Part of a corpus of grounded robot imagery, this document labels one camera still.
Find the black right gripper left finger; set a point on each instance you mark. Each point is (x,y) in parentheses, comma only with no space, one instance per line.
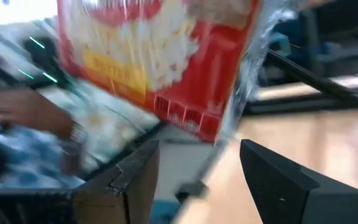
(104,202)

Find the blue tag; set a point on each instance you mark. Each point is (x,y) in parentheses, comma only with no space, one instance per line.
(163,213)

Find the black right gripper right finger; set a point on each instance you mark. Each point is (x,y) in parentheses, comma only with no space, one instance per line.
(291,199)

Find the person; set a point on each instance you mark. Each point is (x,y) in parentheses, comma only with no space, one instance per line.
(26,109)

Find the red popcorn bag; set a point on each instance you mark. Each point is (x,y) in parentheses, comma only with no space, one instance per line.
(166,62)

